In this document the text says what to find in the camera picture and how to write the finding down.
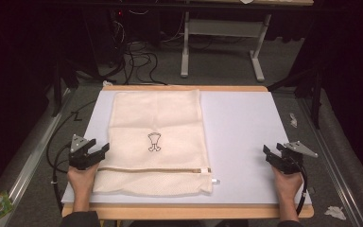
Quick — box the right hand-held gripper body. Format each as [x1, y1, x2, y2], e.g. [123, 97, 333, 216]
[266, 140, 319, 175]

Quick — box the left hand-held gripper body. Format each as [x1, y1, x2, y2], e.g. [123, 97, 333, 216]
[68, 133, 100, 171]

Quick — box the cream mesh laundry bag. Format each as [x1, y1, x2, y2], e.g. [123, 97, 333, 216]
[93, 89, 221, 198]

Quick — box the person's left hand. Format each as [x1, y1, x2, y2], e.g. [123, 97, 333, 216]
[66, 163, 100, 205]

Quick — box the person's right hand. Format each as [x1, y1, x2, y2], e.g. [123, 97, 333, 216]
[270, 165, 304, 203]

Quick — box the small crumpled white paper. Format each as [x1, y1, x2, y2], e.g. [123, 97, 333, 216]
[288, 112, 299, 129]

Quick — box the white board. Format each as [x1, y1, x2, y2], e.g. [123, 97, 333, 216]
[60, 90, 313, 206]

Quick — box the black stand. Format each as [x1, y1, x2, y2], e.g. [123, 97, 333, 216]
[50, 46, 80, 118]
[266, 62, 325, 131]

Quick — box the large crumpled white paper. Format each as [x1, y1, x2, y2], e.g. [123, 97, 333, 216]
[323, 205, 348, 221]

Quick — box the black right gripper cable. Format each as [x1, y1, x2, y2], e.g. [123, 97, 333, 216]
[295, 162, 308, 217]

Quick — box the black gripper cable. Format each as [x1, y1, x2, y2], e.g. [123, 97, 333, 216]
[51, 142, 73, 216]
[295, 162, 308, 217]

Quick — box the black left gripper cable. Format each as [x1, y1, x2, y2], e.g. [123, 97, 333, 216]
[51, 142, 73, 216]

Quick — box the thin black floor cable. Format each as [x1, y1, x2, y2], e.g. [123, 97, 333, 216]
[45, 99, 98, 174]

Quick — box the metal floor rail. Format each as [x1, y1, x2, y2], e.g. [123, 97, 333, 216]
[297, 97, 361, 227]
[8, 88, 73, 206]

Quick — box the tangle of black cables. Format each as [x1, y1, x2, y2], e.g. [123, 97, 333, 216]
[107, 9, 168, 87]

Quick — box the white metal desk frame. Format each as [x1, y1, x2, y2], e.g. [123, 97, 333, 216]
[180, 0, 315, 83]

